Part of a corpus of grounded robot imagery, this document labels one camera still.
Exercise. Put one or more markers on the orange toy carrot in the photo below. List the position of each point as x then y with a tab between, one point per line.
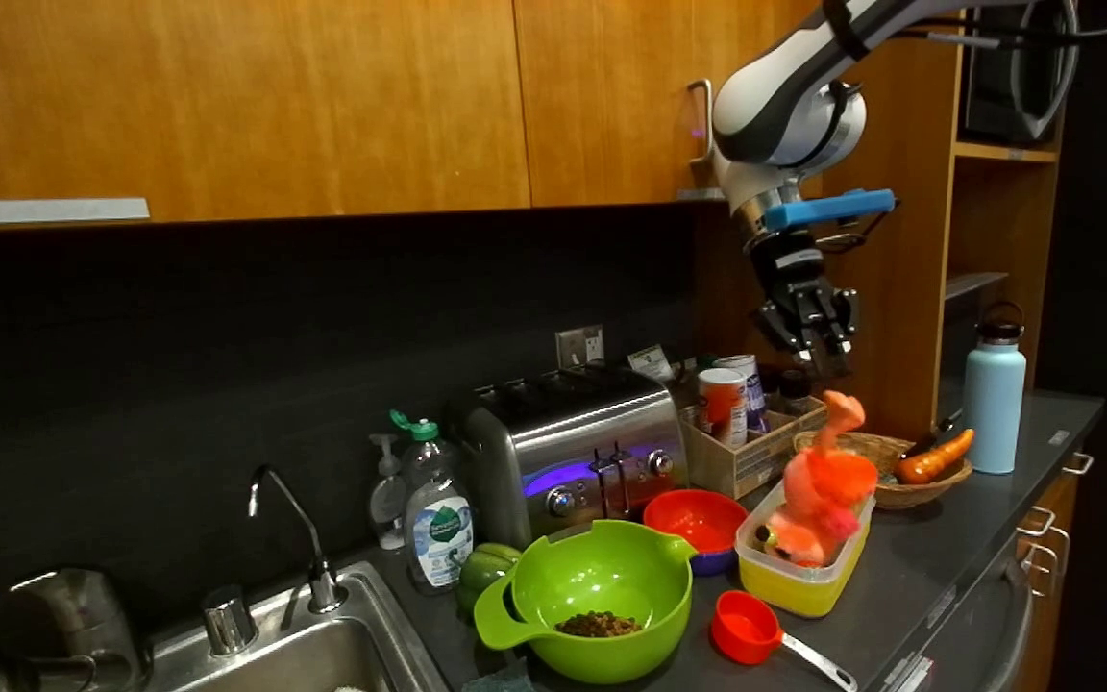
940	456

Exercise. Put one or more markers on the orange plush doll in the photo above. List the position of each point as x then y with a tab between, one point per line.
825	493

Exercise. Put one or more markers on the red measuring cup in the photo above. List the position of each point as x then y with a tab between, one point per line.
743	629

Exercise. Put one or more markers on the stainless steel sink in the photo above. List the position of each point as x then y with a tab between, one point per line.
308	647

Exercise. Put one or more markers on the wide wooden cabinet door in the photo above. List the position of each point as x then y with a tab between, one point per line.
258	88

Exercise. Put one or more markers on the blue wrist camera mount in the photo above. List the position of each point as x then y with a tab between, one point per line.
826	210

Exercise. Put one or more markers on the silver toaster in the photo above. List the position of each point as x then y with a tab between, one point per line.
579	447

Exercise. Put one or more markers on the red bowl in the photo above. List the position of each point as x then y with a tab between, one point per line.
694	519

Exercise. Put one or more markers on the yellow plastic container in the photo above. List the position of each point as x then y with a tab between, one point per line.
798	583

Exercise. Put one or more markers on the green sponge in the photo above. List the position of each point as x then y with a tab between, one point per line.
499	679

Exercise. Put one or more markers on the purple bowl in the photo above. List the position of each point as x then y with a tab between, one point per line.
716	561

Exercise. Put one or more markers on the white and blue canister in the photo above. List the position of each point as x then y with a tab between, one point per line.
754	385

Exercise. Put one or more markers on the wicker basket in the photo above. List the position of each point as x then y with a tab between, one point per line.
921	493

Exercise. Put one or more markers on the wooden crate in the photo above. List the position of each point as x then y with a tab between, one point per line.
739	464

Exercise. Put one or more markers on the green apple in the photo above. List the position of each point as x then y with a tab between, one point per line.
485	574

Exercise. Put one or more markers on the wall power outlet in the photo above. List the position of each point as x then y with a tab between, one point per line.
583	348

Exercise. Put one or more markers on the red and white canister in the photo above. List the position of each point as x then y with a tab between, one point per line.
721	406

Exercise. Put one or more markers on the wooden shelf unit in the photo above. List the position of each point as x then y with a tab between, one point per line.
911	194

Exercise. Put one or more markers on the curved metal faucet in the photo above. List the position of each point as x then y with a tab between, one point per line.
289	503

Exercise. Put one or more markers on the clear dish soap bottle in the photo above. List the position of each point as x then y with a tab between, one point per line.
439	525

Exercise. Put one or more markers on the metal sink knob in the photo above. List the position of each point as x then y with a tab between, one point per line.
229	621

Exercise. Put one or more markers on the light blue water bottle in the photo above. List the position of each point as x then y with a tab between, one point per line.
995	406

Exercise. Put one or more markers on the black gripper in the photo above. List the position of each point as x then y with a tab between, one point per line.
804	283

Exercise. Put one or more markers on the green plastic bowl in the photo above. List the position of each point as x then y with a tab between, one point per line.
586	588

